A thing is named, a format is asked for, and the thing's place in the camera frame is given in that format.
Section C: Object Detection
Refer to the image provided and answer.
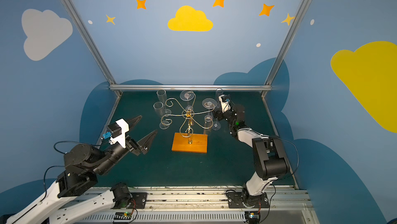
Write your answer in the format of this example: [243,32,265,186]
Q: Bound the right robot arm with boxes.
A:
[214,102,291,208]

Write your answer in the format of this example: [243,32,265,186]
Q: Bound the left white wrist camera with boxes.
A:
[101,119,129,148]

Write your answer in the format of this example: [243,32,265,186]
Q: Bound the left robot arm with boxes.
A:
[1,115,158,224]

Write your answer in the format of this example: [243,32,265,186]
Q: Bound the aluminium frame post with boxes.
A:
[261,0,312,100]
[60,0,116,85]

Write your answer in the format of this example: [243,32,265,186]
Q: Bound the right green circuit board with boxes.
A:
[245,212,261,224]

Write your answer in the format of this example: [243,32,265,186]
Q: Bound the green circuit board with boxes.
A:
[245,212,261,224]
[113,212,132,223]

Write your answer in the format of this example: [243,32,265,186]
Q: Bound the aluminium frame left post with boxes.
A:
[60,0,116,85]

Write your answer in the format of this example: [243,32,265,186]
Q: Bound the aluminium frame right post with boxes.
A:
[261,0,312,100]

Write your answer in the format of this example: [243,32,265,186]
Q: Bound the gold wire glass rack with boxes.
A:
[164,98,211,137]

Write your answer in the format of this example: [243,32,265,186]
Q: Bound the orange wooden rack base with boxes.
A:
[172,133,208,154]

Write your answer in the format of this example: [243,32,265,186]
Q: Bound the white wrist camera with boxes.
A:
[218,94,231,113]
[101,119,129,148]

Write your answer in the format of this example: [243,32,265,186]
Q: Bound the aluminium mounting rail base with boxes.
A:
[66,185,319,224]

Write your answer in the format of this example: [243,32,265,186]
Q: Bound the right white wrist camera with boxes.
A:
[218,94,231,113]

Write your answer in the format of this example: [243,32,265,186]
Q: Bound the clear flute glass front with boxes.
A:
[215,88,223,102]

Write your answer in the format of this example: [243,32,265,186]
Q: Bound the left green circuit board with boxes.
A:
[113,212,132,223]

